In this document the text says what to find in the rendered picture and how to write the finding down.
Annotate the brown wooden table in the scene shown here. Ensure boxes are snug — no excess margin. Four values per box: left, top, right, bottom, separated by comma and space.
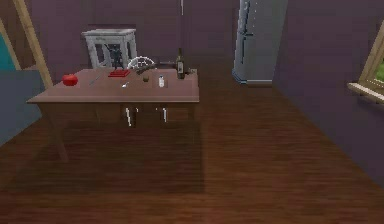
26, 67, 201, 164

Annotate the grey fridge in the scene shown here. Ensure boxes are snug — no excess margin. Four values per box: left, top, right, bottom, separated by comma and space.
231, 0, 289, 85

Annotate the white wire chair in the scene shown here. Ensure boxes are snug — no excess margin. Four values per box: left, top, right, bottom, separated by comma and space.
123, 55, 168, 128

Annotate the dark wine bottle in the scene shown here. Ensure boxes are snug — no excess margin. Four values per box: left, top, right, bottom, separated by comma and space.
175, 47, 186, 80

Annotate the red tomato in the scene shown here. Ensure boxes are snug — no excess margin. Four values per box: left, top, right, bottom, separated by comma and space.
61, 73, 79, 87

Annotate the tan framed window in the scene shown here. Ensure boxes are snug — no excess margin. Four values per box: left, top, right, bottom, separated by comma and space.
346, 19, 384, 105

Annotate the dark statue on red base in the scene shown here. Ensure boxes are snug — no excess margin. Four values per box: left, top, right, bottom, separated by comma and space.
107, 44, 132, 78

